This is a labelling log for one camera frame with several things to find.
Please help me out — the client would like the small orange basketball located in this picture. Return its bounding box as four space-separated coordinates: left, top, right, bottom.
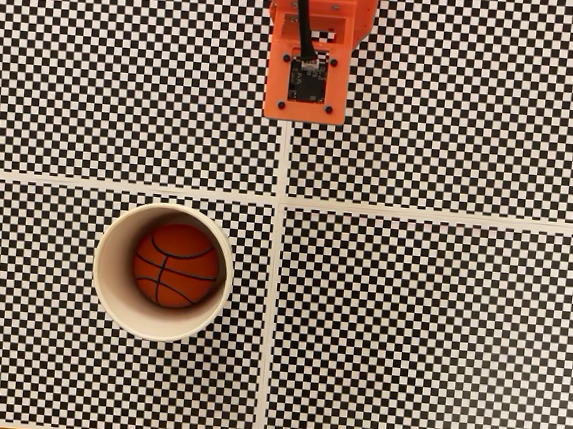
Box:
128 219 224 314

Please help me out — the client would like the white paper cup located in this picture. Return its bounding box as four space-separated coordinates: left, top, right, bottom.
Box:
86 196 241 349

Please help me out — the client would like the black camera cable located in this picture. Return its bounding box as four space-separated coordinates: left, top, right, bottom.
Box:
286 0 327 64

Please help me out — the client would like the orange camera mount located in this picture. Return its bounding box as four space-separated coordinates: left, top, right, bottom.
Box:
260 0 357 127

